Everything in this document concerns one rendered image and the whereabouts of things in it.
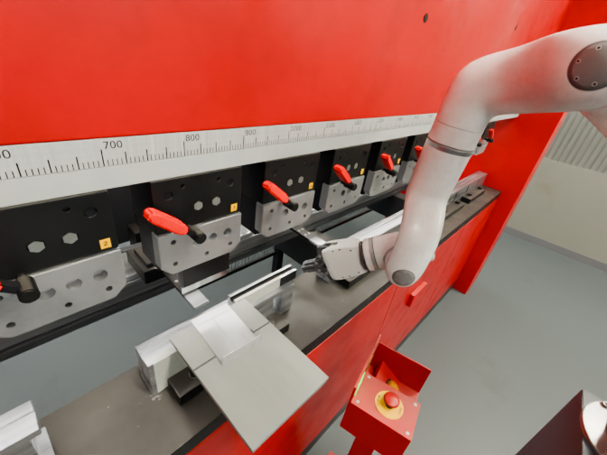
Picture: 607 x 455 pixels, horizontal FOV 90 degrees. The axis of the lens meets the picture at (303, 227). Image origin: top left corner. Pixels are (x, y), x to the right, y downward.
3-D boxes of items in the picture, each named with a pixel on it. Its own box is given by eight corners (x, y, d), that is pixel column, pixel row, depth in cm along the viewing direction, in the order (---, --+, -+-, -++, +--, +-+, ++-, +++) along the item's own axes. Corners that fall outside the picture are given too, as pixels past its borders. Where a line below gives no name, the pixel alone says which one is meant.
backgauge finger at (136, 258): (176, 323, 65) (174, 306, 62) (127, 262, 79) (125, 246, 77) (225, 298, 73) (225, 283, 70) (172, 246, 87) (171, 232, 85)
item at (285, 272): (235, 311, 72) (235, 301, 70) (228, 303, 74) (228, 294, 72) (294, 278, 85) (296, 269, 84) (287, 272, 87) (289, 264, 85)
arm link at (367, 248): (381, 258, 82) (370, 261, 83) (372, 230, 79) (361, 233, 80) (381, 277, 75) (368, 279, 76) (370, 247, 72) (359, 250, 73)
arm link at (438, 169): (490, 168, 50) (417, 297, 67) (468, 142, 63) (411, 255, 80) (435, 154, 51) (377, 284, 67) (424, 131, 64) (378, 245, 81)
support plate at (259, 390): (252, 454, 46) (252, 450, 45) (169, 341, 60) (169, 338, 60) (328, 380, 58) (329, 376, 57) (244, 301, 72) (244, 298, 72)
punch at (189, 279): (184, 297, 59) (182, 257, 54) (179, 291, 60) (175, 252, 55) (228, 276, 66) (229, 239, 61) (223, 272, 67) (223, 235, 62)
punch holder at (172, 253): (162, 279, 49) (151, 183, 41) (140, 253, 53) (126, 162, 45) (239, 248, 59) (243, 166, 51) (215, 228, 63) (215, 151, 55)
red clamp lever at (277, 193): (275, 182, 52) (300, 205, 60) (259, 174, 54) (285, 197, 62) (268, 191, 52) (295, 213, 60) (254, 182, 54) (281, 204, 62)
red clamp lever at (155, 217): (155, 211, 38) (209, 236, 47) (141, 199, 41) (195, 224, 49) (147, 224, 38) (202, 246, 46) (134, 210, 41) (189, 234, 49)
